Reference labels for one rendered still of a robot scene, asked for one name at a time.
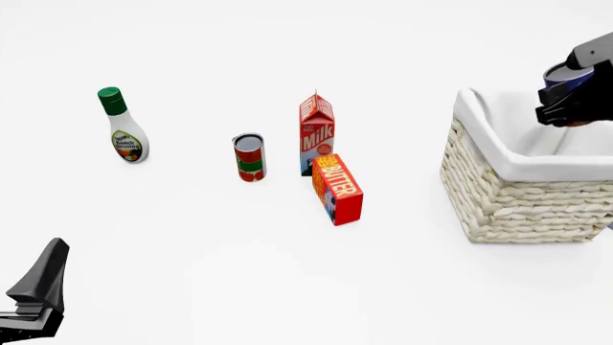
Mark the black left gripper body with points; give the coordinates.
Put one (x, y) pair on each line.
(29, 325)

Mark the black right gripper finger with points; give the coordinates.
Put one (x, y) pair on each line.
(570, 104)

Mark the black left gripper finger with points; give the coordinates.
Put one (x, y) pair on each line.
(45, 273)

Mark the blue alphabet soup can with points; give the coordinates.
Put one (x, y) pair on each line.
(565, 76)

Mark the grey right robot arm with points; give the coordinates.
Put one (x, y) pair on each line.
(594, 48)

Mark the wicker basket with white lining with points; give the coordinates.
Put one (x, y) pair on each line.
(517, 201)

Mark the ranch dressing bottle green cap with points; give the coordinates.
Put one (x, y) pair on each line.
(125, 134)

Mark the red green tomato sauce can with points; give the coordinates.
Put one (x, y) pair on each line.
(250, 160)

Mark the red orange butter box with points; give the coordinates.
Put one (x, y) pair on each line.
(337, 190)

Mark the red white milk carton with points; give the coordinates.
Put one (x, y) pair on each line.
(316, 140)

